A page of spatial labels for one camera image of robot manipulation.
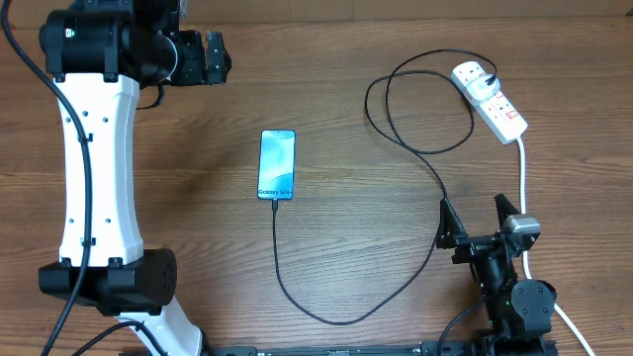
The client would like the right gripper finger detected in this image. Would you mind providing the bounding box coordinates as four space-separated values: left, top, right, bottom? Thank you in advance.
435 198 468 249
495 193 519 227

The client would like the blue Galaxy smartphone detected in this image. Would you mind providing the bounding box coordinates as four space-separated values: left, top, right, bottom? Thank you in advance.
257 130 297 200

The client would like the white charger plug adapter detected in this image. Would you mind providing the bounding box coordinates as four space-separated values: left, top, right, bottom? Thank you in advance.
466 75 500 105

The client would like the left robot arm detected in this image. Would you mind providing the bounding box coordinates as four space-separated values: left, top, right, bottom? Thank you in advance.
39 0 231 355

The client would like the white power strip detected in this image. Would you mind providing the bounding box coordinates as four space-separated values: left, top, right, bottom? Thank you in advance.
451 61 528 144

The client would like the white power strip cord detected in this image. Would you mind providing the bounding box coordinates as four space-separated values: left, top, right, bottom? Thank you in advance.
515 136 597 356

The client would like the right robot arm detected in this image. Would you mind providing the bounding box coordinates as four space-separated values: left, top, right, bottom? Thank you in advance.
435 194 558 356

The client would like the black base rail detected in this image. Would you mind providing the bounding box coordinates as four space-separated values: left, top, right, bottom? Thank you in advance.
203 341 485 356

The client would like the black USB charging cable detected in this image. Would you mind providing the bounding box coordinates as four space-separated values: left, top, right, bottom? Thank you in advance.
270 48 498 326

